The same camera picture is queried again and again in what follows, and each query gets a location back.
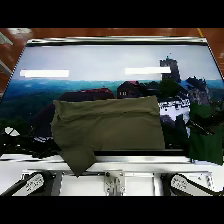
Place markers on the olive green T-shirt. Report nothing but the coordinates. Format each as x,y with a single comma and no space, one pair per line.
110,126

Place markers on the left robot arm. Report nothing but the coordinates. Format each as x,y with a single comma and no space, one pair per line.
33,183

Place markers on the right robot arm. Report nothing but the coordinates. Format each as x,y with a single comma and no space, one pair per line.
181,183

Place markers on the dark green garment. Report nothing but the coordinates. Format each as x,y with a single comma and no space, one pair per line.
206,146

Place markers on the silver frame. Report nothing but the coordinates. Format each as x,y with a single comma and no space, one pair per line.
140,166

